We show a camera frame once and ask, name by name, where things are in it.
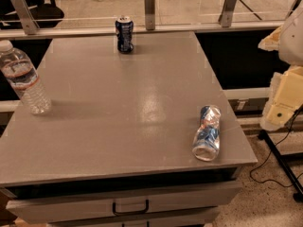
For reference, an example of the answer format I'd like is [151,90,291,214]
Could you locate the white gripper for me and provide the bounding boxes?
[258,26,303,131]

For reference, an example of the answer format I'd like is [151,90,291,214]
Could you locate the crushed redbull can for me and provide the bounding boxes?
[192,105,221,162]

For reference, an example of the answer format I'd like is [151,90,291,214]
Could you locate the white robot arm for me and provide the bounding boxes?
[258,7,303,131]

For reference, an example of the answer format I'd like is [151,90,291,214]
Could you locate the dark blue soda can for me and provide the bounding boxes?
[115,16,134,53]

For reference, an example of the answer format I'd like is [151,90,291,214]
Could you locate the black stand base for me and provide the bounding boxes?
[258,130,303,202]

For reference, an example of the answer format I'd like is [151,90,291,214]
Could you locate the black office chair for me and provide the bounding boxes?
[0,0,64,29]

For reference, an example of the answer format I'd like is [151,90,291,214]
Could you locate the clear plastic water bottle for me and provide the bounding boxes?
[0,40,52,114]

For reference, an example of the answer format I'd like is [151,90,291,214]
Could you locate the grey cabinet drawer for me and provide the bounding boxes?
[7,180,241,223]

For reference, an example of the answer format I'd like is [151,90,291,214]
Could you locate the right metal bracket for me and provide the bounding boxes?
[219,0,237,27]

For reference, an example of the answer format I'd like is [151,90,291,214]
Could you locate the metal bracket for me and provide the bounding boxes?
[10,0,39,35]
[144,0,155,30]
[219,0,237,27]

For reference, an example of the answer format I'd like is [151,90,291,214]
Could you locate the black cable on floor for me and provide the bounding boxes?
[249,106,303,189]

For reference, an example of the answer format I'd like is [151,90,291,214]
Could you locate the middle metal bracket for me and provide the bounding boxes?
[144,0,155,30]

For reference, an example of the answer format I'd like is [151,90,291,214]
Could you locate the black drawer handle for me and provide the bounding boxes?
[112,200,150,217]

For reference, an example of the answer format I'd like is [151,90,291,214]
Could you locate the left metal bracket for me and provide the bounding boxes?
[10,0,39,35]

